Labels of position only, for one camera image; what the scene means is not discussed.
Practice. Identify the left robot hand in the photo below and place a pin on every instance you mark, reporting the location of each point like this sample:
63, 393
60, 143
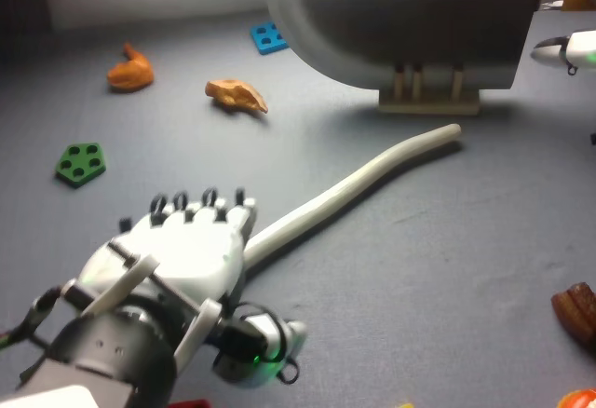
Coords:
186, 249

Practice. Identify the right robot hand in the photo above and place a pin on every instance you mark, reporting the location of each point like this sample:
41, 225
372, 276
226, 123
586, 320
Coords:
582, 51

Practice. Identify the long pale leek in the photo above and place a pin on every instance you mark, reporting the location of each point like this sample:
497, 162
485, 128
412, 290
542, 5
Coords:
335, 196

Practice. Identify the wooden peg board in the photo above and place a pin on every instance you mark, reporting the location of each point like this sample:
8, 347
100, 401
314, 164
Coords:
428, 104

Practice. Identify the green pentagon five-hole block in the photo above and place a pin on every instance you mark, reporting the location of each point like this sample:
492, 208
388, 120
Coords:
81, 175

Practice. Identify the red block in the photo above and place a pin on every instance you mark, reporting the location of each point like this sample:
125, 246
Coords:
188, 403

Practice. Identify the orange toy chicken wing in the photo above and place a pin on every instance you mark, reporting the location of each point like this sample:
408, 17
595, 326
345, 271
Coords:
235, 93

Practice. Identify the orange toy chicken drumstick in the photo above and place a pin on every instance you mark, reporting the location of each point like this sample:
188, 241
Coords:
131, 75

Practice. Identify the blue square four-hole block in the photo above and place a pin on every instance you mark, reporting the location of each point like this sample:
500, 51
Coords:
269, 41

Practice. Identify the grey table cloth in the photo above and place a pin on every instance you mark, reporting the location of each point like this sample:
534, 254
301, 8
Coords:
419, 263

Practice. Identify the brown toy braised meat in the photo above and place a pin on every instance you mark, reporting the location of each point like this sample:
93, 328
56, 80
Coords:
577, 310

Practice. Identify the orange-red toy tart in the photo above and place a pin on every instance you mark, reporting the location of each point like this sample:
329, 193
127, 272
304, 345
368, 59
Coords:
579, 399

